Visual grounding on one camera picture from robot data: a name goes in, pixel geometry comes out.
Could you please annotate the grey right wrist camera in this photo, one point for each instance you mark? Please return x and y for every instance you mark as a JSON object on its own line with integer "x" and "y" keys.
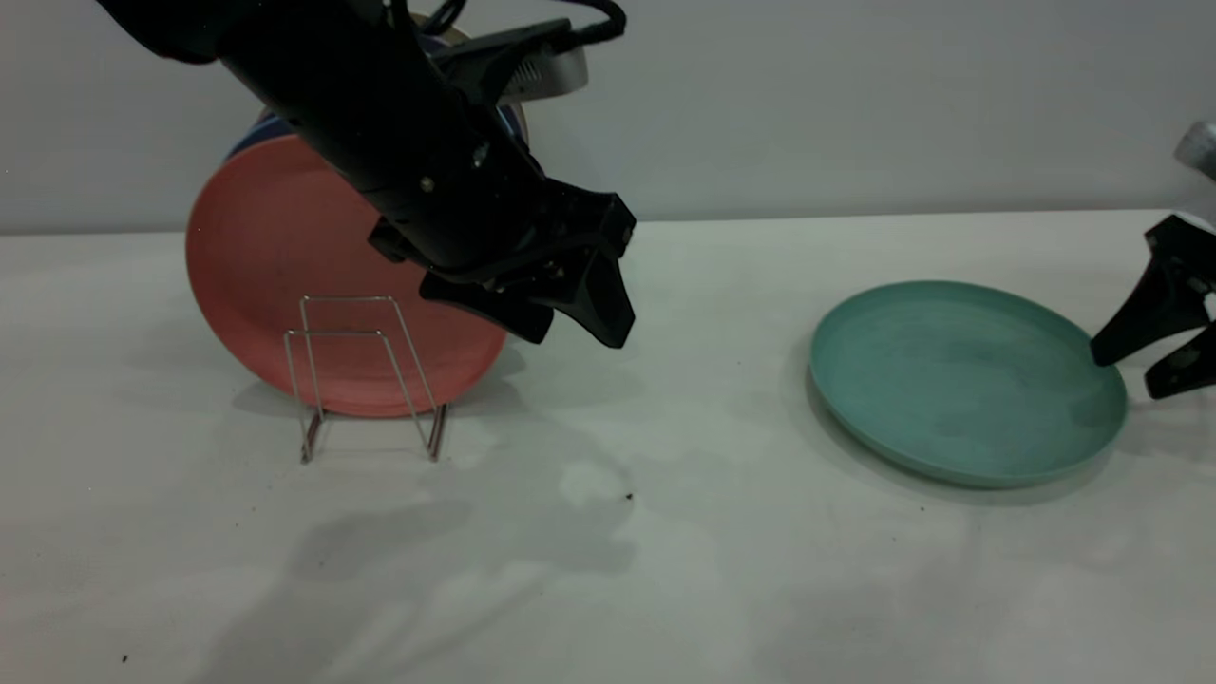
{"x": 1202, "y": 150}

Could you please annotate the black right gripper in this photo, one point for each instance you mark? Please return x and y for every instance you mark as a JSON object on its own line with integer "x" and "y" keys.
{"x": 1192, "y": 247}

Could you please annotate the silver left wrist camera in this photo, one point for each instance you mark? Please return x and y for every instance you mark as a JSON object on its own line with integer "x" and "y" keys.
{"x": 541, "y": 71}

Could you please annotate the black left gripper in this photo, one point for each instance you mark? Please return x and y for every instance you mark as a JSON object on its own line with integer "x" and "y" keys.
{"x": 446, "y": 180}

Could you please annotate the red round plate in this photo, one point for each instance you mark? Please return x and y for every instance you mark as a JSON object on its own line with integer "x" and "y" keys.
{"x": 275, "y": 256}

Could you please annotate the navy plate light blue rim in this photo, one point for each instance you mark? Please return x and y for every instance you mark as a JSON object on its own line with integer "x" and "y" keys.
{"x": 249, "y": 141}

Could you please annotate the green round plate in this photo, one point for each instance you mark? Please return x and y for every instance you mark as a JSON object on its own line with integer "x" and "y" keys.
{"x": 950, "y": 380}

